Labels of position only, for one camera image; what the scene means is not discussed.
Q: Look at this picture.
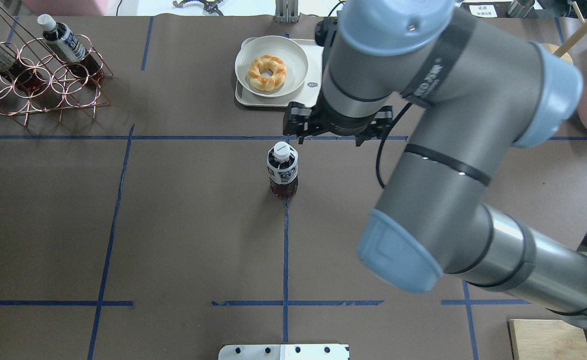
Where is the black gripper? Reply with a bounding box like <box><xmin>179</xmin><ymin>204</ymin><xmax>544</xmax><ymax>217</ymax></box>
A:
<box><xmin>282</xmin><ymin>101</ymin><xmax>394</xmax><ymax>147</ymax></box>

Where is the tea bottle white cap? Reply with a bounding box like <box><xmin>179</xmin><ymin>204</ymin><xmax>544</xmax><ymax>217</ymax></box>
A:
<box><xmin>266</xmin><ymin>141</ymin><xmax>299</xmax><ymax>199</ymax></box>

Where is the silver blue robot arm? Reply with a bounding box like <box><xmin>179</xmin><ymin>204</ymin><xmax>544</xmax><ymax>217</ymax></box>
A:
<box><xmin>283</xmin><ymin>0</ymin><xmax>587</xmax><ymax>330</ymax></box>

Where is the cream serving tray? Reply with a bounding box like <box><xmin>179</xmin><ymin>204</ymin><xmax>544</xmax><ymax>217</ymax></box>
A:
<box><xmin>234</xmin><ymin>35</ymin><xmax>323</xmax><ymax>108</ymax></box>

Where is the tea bottle lower right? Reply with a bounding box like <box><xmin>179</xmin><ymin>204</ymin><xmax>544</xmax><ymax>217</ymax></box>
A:
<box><xmin>37</xmin><ymin>14</ymin><xmax>104</xmax><ymax>84</ymax></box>

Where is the tea bottle lower middle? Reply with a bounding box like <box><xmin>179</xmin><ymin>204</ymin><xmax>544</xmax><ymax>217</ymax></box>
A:
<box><xmin>0</xmin><ymin>43</ymin><xmax>42</xmax><ymax>92</ymax></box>

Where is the white round plate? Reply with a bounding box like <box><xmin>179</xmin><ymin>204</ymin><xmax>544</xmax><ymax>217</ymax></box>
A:
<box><xmin>235</xmin><ymin>35</ymin><xmax>309</xmax><ymax>98</ymax></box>

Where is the glazed donut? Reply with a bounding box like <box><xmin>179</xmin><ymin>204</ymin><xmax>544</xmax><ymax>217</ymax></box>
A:
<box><xmin>247</xmin><ymin>54</ymin><xmax>287</xmax><ymax>92</ymax></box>

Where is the wooden mug tree stand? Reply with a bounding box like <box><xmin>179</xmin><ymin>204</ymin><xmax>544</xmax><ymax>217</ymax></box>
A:
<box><xmin>540</xmin><ymin>0</ymin><xmax>587</xmax><ymax>65</ymax></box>

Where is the wooden cutting board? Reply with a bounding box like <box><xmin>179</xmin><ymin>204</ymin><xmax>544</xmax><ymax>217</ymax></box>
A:
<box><xmin>508</xmin><ymin>319</ymin><xmax>587</xmax><ymax>360</ymax></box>

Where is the aluminium frame post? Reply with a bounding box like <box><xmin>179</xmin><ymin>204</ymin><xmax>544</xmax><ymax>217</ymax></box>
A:
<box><xmin>274</xmin><ymin>0</ymin><xmax>300</xmax><ymax>24</ymax></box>

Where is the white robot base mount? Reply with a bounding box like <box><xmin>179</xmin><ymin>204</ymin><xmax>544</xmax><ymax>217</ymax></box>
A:
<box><xmin>218</xmin><ymin>343</ymin><xmax>351</xmax><ymax>360</ymax></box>

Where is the copper wire bottle rack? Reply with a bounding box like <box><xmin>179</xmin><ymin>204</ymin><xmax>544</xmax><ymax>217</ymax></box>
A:
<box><xmin>0</xmin><ymin>5</ymin><xmax>113</xmax><ymax>128</ymax></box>

